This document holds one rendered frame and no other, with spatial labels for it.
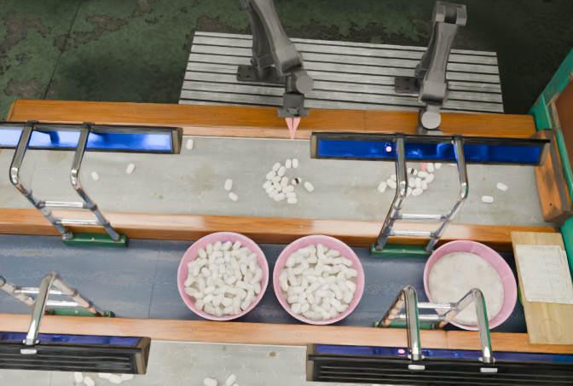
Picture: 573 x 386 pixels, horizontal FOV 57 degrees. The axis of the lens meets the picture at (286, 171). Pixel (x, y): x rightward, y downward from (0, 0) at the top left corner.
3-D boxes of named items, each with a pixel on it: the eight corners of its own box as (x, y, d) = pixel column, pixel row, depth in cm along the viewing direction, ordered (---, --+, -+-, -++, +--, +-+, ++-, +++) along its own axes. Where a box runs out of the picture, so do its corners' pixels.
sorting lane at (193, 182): (10, 133, 185) (8, 129, 183) (535, 150, 182) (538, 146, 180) (-16, 212, 171) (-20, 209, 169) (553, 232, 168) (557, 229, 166)
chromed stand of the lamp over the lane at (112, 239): (78, 192, 179) (20, 117, 140) (137, 193, 179) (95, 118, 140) (65, 244, 170) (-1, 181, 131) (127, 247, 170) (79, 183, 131)
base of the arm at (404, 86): (454, 83, 192) (453, 67, 195) (398, 78, 193) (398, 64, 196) (448, 96, 199) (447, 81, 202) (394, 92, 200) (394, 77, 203)
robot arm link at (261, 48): (276, 66, 193) (266, -15, 168) (260, 72, 192) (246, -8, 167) (269, 57, 197) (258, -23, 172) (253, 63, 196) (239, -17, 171)
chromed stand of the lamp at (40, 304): (49, 311, 160) (-28, 262, 121) (114, 313, 160) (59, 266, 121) (31, 377, 151) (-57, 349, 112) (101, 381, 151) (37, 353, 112)
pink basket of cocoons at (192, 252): (188, 241, 171) (183, 230, 163) (271, 244, 170) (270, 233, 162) (177, 325, 158) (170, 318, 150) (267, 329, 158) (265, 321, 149)
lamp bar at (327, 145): (309, 135, 147) (310, 119, 141) (537, 141, 146) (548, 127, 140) (309, 159, 143) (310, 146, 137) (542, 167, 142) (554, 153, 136)
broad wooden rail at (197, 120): (37, 126, 203) (14, 97, 187) (514, 141, 200) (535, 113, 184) (28, 153, 197) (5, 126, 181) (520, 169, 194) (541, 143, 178)
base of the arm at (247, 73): (288, 71, 194) (290, 56, 198) (234, 66, 195) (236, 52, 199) (288, 84, 201) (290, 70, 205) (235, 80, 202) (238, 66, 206)
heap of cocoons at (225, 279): (193, 244, 169) (189, 237, 164) (267, 247, 169) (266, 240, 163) (182, 319, 158) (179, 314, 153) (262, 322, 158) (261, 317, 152)
